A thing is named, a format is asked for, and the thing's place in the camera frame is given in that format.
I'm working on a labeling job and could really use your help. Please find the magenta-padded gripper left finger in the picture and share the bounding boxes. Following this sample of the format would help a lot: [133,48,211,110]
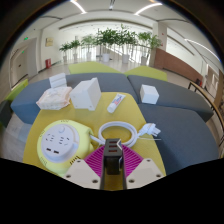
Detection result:
[63,144,107,191]

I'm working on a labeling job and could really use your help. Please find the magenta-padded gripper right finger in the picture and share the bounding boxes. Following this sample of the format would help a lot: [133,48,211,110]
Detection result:
[121,144,166,190]

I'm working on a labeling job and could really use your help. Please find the black charger block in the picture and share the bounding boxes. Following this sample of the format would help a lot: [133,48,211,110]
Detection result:
[102,137,124,177]

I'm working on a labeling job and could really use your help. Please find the round yellow white power strip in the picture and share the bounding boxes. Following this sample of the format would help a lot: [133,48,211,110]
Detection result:
[36,119,96,178]

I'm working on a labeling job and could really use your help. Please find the small white tube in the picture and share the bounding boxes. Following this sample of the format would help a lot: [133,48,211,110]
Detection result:
[106,93,127,114]

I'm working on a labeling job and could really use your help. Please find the small white cube box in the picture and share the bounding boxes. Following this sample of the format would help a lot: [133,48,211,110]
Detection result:
[139,84,160,105]

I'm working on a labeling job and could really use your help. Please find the white cardboard box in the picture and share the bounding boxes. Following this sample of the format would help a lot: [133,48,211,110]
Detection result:
[69,77,102,112]

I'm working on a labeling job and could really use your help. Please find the wet wipes soft pack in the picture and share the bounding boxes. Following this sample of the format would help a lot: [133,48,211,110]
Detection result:
[35,86,73,111]

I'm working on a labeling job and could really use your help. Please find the white stacked tissue packs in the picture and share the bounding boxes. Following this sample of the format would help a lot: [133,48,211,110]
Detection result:
[48,72,68,89]

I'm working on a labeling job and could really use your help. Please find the dark grey ottoman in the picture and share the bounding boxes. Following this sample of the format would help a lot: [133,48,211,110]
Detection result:
[0,99,14,128]

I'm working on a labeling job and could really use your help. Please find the lime green sofa seat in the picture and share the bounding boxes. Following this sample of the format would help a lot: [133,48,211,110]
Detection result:
[68,61,123,75]
[3,78,30,103]
[123,65,169,82]

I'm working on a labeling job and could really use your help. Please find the wooden bench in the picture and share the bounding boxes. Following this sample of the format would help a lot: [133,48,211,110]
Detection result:
[187,81,224,148]

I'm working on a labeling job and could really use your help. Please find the reddish brown low counter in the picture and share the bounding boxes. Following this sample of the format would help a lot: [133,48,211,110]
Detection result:
[153,48,204,87]

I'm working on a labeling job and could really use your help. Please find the row of potted plants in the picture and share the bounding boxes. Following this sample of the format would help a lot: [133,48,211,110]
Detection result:
[59,23,163,66]

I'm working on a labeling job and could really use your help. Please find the ceiling strip lights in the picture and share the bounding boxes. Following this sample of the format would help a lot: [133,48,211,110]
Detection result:
[69,0,218,59]

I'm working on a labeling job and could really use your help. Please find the white coiled cable with plug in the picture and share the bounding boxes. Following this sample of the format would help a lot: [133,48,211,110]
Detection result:
[89,121,162,148]

